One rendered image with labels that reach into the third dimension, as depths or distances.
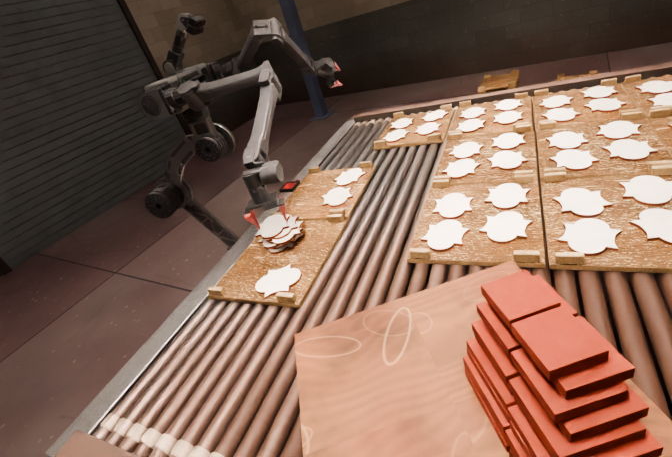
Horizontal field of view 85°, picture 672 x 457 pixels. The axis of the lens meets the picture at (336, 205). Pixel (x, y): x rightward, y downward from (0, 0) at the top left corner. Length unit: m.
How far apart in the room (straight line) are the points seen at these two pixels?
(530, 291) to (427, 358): 0.26
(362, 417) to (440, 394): 0.13
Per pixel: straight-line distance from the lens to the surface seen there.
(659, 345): 0.95
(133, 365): 1.27
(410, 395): 0.69
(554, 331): 0.50
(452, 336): 0.75
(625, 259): 1.08
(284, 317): 1.08
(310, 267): 1.17
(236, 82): 1.60
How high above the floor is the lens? 1.63
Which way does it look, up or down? 28 degrees down
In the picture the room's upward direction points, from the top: 19 degrees counter-clockwise
